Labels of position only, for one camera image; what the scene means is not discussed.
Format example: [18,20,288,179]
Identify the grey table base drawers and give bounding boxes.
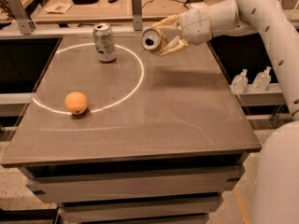
[27,154,244,224]

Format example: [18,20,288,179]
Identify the clear pump bottle right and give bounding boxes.
[252,66,271,91]

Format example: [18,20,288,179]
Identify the paper packet on back table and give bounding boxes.
[45,2,72,14]

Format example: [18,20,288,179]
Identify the orange fruit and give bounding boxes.
[64,91,88,115]

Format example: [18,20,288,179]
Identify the green and white soda can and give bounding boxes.
[93,23,116,63]

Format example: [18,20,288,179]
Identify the clear pump bottle left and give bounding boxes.
[231,69,248,94]

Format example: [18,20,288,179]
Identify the metal bracket left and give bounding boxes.
[7,0,36,35]

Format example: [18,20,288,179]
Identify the orange soda can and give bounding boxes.
[141,28,167,54]

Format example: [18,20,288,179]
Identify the white tape circle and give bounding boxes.
[33,43,145,115]

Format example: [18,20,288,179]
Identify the black object on back table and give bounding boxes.
[72,0,99,5]

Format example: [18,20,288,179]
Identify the metal bracket middle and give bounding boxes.
[131,0,143,31]

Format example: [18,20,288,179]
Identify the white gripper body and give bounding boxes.
[180,7,212,45]

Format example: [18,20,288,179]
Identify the metal bracket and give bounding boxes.
[7,0,36,35]
[131,0,143,31]

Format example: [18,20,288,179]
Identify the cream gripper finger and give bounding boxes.
[151,14,180,31]
[158,35,188,56]

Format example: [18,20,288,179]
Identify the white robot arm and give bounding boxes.
[153,0,299,224]

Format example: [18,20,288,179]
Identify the clear pump bottle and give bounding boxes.
[252,66,271,91]
[231,69,248,94]

